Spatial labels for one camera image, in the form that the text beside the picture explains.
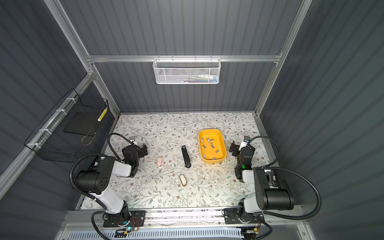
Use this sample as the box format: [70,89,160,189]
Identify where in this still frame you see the pink small stapler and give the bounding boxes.
[157,157,163,167]

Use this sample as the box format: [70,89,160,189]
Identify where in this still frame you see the yellow plastic tray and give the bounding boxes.
[198,129,227,164]

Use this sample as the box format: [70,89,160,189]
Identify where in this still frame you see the black stapler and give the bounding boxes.
[182,146,192,168]

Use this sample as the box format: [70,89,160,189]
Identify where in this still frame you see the beige small stapler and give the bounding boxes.
[179,174,187,187]

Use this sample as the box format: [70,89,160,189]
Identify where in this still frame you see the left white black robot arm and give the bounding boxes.
[69,145,148,227]

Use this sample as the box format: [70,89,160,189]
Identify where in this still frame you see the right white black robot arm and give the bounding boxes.
[229,140,295,223]

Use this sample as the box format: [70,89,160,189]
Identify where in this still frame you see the yellow marker in basket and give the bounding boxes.
[97,107,109,122]

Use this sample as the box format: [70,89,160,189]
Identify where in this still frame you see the black pad in basket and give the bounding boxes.
[63,112,101,137]

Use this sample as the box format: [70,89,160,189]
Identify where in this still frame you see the items in white basket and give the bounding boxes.
[178,74,219,83]

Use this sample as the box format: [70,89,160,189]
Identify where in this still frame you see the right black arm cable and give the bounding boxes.
[248,135,322,221]

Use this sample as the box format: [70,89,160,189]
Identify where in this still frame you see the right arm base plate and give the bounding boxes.
[221,208,265,225]

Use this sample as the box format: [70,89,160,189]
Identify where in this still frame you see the black wire basket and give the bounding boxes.
[24,89,109,163]

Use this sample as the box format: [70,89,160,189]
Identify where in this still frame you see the aluminium mounting rail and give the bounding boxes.
[59,205,307,232]

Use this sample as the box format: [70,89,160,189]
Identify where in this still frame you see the white wire mesh basket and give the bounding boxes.
[153,60,222,85]

